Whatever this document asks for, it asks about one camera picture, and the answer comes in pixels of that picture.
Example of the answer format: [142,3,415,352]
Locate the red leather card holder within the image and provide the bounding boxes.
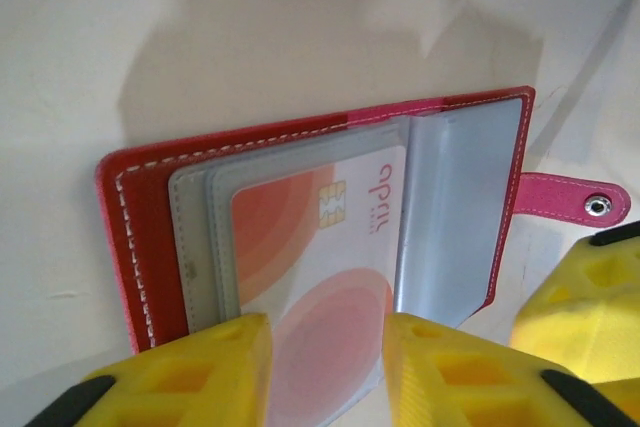
[94,85,632,356]

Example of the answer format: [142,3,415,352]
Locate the white card with pink circles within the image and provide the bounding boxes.
[229,143,407,427]

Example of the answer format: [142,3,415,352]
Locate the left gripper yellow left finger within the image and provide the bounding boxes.
[27,312,275,427]

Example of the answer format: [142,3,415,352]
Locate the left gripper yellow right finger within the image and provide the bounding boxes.
[382,312,634,427]

